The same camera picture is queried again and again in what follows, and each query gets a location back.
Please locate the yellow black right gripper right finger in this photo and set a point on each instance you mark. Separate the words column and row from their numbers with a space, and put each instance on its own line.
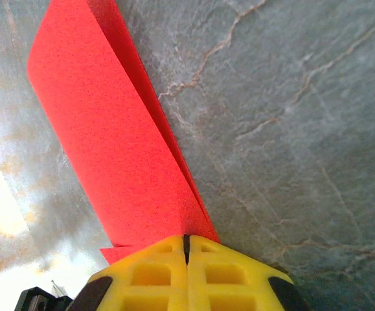
column 226, row 278

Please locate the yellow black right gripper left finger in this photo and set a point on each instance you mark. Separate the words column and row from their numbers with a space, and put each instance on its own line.
column 151, row 278

